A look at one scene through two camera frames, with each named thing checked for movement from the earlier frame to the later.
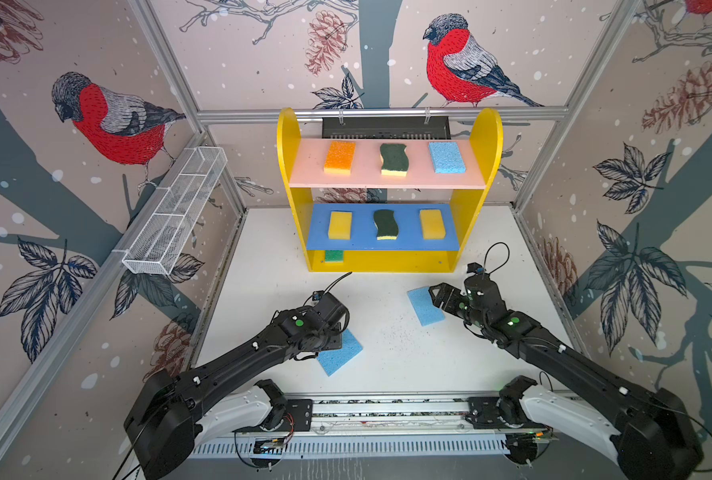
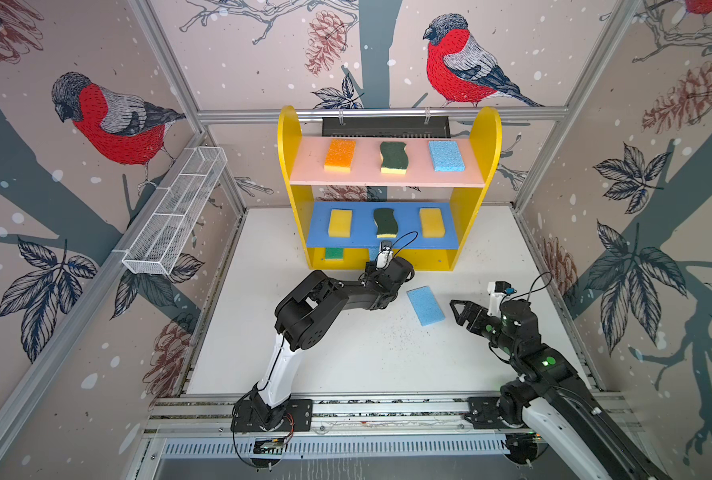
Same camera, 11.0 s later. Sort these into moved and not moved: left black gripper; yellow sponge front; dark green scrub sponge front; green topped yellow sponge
Moved: left black gripper
Not moved: dark green scrub sponge front; yellow sponge front; green topped yellow sponge
